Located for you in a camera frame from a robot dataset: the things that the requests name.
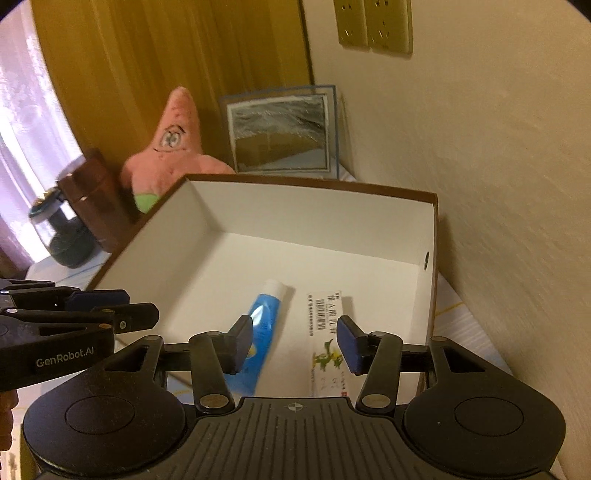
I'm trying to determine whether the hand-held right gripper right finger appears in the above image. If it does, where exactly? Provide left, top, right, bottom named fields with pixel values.
left=336, top=315, right=492, bottom=414

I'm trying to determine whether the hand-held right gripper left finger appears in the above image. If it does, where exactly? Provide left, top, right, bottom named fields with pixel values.
left=102, top=314, right=254, bottom=414

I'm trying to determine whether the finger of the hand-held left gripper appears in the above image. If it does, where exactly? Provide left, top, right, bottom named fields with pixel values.
left=0, top=302, right=160, bottom=340
left=0, top=278, right=131, bottom=315

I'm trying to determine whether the white medicine box green print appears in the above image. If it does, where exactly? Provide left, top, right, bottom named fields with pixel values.
left=305, top=291, right=358, bottom=398

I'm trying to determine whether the blue toothpaste tube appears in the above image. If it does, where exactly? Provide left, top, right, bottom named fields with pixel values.
left=233, top=279, right=296, bottom=398

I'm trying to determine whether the white cardboard box brown outside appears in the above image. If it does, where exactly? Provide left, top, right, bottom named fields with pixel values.
left=87, top=173, right=439, bottom=402

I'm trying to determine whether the person's left hand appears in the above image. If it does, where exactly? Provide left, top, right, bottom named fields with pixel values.
left=0, top=388, right=19, bottom=455

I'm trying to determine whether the dark glass jar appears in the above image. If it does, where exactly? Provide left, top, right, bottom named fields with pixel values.
left=28, top=188, right=99, bottom=268

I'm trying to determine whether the brown wooden jar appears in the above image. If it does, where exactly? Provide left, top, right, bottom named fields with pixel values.
left=58, top=148, right=140, bottom=254

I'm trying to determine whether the pink starfish plush toy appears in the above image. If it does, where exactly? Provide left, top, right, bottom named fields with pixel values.
left=121, top=86, right=236, bottom=214

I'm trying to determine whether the sheer patterned curtain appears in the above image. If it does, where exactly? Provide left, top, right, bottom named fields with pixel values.
left=0, top=9, right=85, bottom=274

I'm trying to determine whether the yellow curtain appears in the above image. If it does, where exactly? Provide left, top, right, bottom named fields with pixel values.
left=30, top=0, right=315, bottom=182

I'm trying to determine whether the clear picture frame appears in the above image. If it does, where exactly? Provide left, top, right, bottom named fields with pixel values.
left=219, top=84, right=345, bottom=180

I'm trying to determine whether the beige wall socket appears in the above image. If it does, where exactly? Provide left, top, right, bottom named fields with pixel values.
left=365, top=0, right=413, bottom=57
left=333, top=0, right=370, bottom=48

